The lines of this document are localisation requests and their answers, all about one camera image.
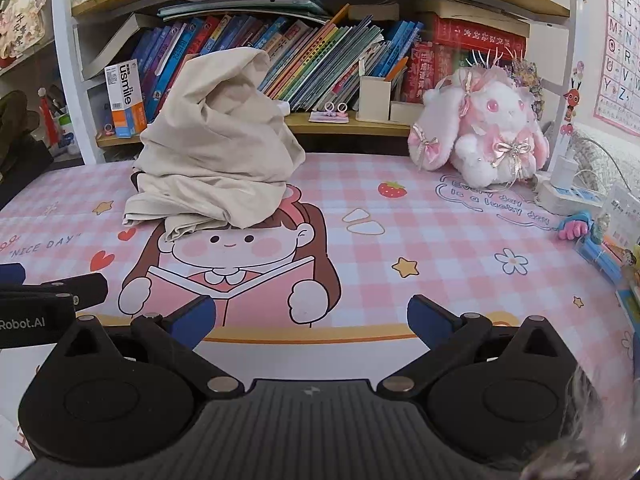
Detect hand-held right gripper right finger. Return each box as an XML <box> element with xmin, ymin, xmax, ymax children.
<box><xmin>377</xmin><ymin>294</ymin><xmax>574</xmax><ymax>401</ymax></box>

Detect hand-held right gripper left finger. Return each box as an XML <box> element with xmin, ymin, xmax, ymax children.
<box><xmin>53</xmin><ymin>294</ymin><xmax>246</xmax><ymax>401</ymax></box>

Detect beige t-shirt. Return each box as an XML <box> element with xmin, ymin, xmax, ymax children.
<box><xmin>122</xmin><ymin>46</ymin><xmax>307</xmax><ymax>244</ymax></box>

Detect pink checked cartoon desk mat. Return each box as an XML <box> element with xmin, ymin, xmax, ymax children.
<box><xmin>0</xmin><ymin>152</ymin><xmax>640</xmax><ymax>411</ymax></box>

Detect cup of pens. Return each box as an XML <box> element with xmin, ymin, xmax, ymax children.
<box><xmin>38</xmin><ymin>87</ymin><xmax>81</xmax><ymax>156</ymax></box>

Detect pink and blue hand toy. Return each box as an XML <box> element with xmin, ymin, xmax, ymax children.
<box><xmin>555</xmin><ymin>211</ymin><xmax>596</xmax><ymax>240</ymax></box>

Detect white power strip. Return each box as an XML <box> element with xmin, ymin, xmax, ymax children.
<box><xmin>534</xmin><ymin>170</ymin><xmax>606</xmax><ymax>216</ymax></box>

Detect white and orange tall box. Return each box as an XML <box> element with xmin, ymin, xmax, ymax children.
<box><xmin>104</xmin><ymin>59</ymin><xmax>149</xmax><ymax>137</ymax></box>

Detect person's fuzzy right sleeve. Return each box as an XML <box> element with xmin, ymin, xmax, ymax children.
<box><xmin>520</xmin><ymin>364</ymin><xmax>640</xmax><ymax>480</ymax></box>

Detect white charger plug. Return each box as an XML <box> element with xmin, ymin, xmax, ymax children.
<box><xmin>549</xmin><ymin>154</ymin><xmax>579</xmax><ymax>189</ymax></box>

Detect wooden bookshelf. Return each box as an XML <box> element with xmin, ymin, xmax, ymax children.
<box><xmin>50</xmin><ymin>0</ymin><xmax>577</xmax><ymax>166</ymax></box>

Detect small beige box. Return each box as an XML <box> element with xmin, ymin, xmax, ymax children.
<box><xmin>389</xmin><ymin>100</ymin><xmax>426</xmax><ymax>125</ymax></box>

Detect pink and white plush bunny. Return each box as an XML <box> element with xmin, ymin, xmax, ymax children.
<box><xmin>407</xmin><ymin>66</ymin><xmax>551</xmax><ymax>186</ymax></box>

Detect beige pen holder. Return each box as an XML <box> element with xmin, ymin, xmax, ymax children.
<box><xmin>358</xmin><ymin>75</ymin><xmax>393</xmax><ymax>122</ymax></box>

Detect pink scissors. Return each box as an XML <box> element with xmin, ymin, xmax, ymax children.
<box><xmin>308</xmin><ymin>101</ymin><xmax>351</xmax><ymax>124</ymax></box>

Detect white knitted cloth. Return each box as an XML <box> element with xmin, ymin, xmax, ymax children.
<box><xmin>570</xmin><ymin>124</ymin><xmax>640</xmax><ymax>202</ymax></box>

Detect row of colourful books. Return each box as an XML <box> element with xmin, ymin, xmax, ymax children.
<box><xmin>82</xmin><ymin>0</ymin><xmax>532</xmax><ymax>114</ymax></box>

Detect pink cartoon wall decoration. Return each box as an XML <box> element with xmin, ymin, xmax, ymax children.
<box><xmin>0</xmin><ymin>0</ymin><xmax>54</xmax><ymax>62</ymax></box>

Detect deer wall sticker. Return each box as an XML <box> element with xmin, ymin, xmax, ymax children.
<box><xmin>562</xmin><ymin>72</ymin><xmax>586</xmax><ymax>122</ymax></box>

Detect alphabet wall poster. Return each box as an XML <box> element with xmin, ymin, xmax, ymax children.
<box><xmin>592</xmin><ymin>0</ymin><xmax>640</xmax><ymax>134</ymax></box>

